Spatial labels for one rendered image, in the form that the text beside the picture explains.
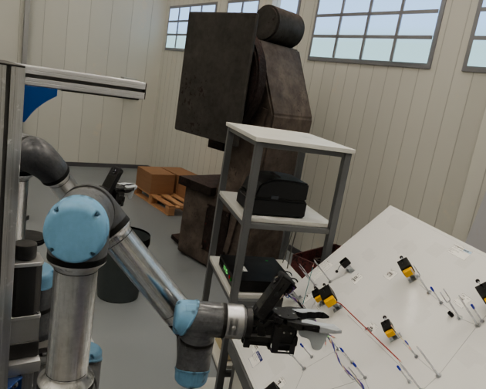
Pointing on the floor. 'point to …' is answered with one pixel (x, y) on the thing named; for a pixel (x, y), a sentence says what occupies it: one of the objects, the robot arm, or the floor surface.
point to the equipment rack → (301, 140)
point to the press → (237, 113)
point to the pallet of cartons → (162, 187)
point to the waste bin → (118, 278)
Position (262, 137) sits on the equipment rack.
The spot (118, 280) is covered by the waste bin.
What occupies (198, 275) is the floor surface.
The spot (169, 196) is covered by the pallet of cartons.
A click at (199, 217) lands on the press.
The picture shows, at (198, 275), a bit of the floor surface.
